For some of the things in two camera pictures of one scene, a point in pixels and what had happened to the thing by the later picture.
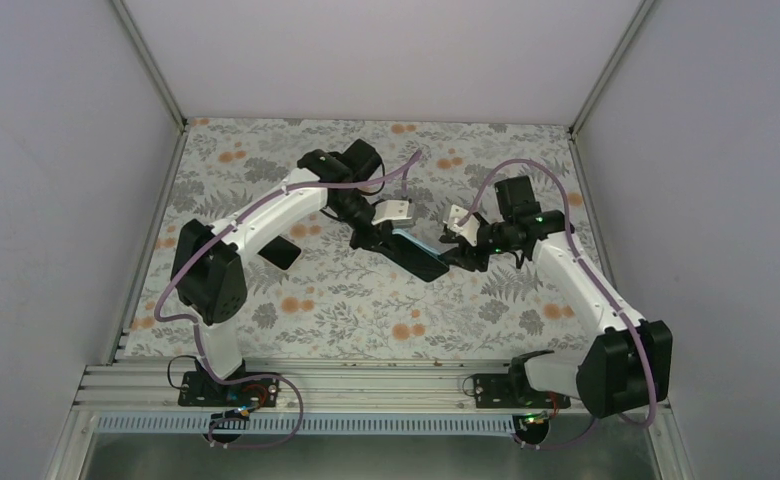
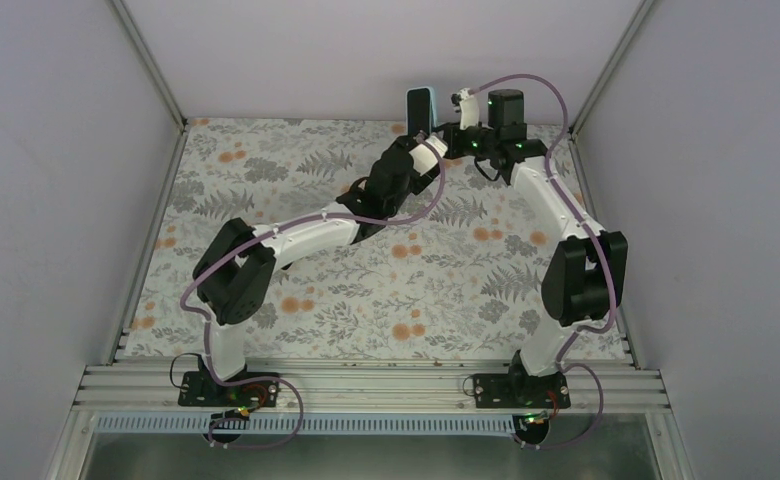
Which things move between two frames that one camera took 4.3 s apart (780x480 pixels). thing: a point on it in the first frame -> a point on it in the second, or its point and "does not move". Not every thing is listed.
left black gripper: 382,235 -> 427,179
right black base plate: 513,391 does not move
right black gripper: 470,262 -> 451,140
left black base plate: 199,390 does not move
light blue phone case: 414,240 -> 432,113
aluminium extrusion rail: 311,388 does not move
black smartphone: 419,260 -> 418,111
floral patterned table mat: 311,293 does not move
